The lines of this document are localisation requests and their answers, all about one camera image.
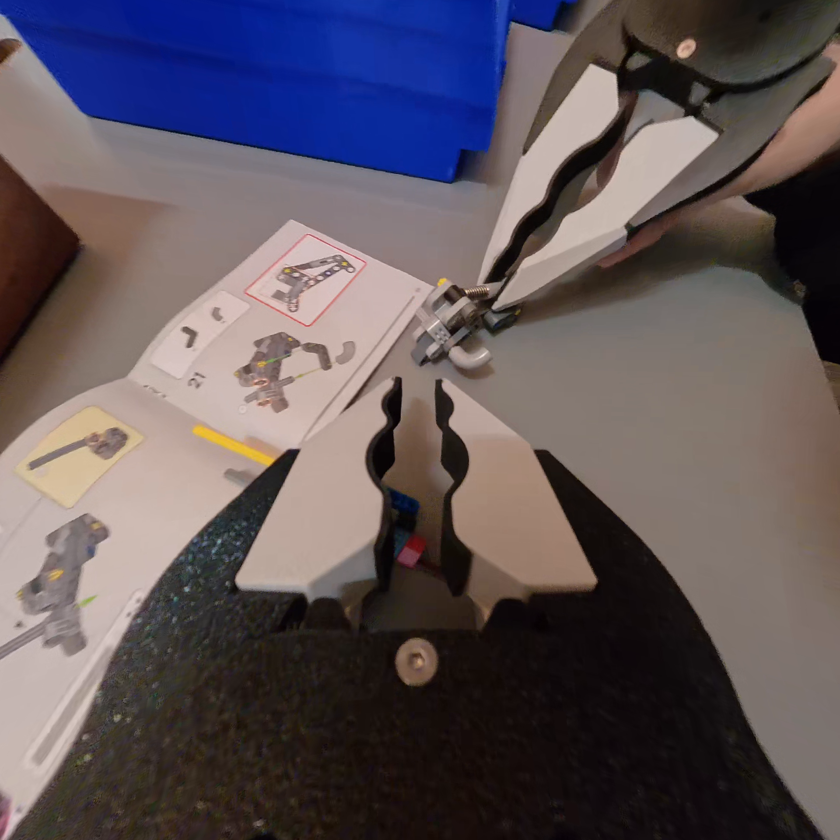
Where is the lego set box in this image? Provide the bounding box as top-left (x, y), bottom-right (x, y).
top-left (0, 154), bottom-right (83, 358)

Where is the open lego instruction booklet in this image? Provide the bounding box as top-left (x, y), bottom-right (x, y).
top-left (0, 220), bottom-right (435, 815)

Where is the yellow lego axle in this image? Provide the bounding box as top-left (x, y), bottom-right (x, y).
top-left (192, 425), bottom-right (277, 467)

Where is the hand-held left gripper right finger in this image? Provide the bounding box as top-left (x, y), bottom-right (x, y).
top-left (433, 377), bottom-right (599, 630)

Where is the grey lego suspension assembly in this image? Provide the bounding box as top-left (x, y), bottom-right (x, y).
top-left (410, 276), bottom-right (526, 378)

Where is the person's right hand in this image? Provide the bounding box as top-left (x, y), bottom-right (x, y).
top-left (594, 58), bottom-right (840, 269)

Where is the black chair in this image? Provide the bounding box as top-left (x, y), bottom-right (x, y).
top-left (748, 174), bottom-right (840, 362)

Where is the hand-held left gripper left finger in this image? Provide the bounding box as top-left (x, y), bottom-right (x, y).
top-left (234, 377), bottom-right (404, 630)

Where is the lego chassis with blue beam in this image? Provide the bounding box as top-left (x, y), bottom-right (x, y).
top-left (381, 484), bottom-right (442, 578)

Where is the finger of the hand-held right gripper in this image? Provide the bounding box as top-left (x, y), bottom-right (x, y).
top-left (491, 113), bottom-right (721, 311)
top-left (476, 62), bottom-right (627, 286)

